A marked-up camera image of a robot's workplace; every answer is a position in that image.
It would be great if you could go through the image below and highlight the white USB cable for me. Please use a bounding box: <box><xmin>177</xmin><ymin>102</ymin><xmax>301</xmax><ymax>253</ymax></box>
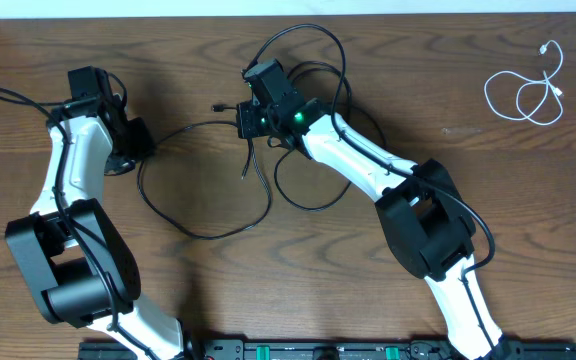
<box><xmin>482</xmin><ymin>39</ymin><xmax>566</xmax><ymax>127</ymax></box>

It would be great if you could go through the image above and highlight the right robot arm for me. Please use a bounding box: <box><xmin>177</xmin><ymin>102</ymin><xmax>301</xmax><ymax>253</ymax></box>
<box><xmin>237</xmin><ymin>60</ymin><xmax>504</xmax><ymax>359</ymax></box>

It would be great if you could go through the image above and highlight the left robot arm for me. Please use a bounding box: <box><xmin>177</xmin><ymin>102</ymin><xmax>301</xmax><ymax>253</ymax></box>
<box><xmin>5</xmin><ymin>66</ymin><xmax>186</xmax><ymax>359</ymax></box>

